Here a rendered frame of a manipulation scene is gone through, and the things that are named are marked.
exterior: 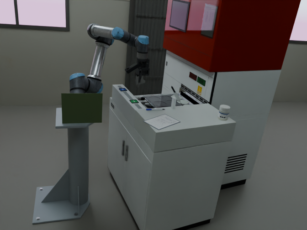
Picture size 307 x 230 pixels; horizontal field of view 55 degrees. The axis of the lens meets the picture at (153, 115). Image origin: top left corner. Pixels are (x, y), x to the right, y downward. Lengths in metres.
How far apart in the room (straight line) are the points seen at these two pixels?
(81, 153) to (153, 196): 0.67
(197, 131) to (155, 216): 0.71
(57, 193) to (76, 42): 2.29
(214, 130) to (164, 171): 0.44
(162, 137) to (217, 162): 0.55
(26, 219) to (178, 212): 1.20
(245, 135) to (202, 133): 0.88
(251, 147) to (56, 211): 1.84
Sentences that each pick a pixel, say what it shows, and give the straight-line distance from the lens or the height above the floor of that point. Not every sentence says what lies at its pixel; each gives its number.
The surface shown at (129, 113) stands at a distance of 2.20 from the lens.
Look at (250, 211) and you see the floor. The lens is 2.93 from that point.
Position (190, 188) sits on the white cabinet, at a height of 0.46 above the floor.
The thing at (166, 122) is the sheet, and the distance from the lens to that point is 1.94.
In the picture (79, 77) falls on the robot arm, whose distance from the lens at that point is 2.28.
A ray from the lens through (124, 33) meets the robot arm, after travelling 2.04.
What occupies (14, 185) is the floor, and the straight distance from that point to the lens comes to 3.00.
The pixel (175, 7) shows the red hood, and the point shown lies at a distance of 2.74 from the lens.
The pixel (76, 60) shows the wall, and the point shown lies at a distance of 4.35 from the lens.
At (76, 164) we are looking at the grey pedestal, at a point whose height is 0.44.
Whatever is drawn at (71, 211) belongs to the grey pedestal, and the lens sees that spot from 2.63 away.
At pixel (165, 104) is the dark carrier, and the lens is 2.40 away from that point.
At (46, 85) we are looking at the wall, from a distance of 4.46.
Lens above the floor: 1.80
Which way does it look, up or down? 24 degrees down
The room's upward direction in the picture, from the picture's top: 6 degrees clockwise
